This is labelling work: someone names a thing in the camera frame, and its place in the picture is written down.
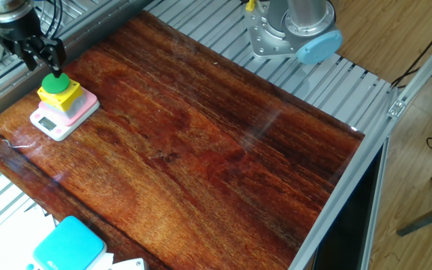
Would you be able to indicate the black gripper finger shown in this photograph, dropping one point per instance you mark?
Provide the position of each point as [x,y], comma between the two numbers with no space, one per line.
[26,54]
[54,50]

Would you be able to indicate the yellow box green push button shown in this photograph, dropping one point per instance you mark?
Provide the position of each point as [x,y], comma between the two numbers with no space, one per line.
[61,96]

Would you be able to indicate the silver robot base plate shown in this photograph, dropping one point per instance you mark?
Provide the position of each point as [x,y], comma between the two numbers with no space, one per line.
[264,45]

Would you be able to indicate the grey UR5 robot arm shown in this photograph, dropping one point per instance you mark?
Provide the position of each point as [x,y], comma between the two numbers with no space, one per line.
[276,15]

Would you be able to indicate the aluminium frame post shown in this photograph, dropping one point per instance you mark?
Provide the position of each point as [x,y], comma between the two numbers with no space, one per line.
[429,63]

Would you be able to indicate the pink white kitchen scale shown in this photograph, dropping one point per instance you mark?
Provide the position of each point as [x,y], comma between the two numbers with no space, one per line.
[47,124]

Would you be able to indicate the turquoise white scale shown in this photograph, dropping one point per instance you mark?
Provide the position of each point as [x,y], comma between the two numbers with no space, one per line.
[69,245]

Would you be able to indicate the silver corner bracket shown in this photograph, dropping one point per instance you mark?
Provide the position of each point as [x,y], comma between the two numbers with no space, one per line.
[396,108]

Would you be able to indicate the yellow connector plug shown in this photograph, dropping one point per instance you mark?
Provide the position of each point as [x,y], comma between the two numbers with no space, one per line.
[250,5]

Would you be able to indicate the aluminium table frame rail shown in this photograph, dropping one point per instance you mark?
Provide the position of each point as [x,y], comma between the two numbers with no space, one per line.
[351,180]
[88,30]

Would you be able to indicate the white paper sheet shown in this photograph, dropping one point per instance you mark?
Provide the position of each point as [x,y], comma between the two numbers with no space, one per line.
[6,247]

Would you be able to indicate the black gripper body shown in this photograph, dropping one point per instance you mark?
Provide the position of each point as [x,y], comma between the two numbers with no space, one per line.
[17,28]

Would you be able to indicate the glossy dark wood board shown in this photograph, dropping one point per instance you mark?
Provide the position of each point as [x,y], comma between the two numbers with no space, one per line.
[208,161]

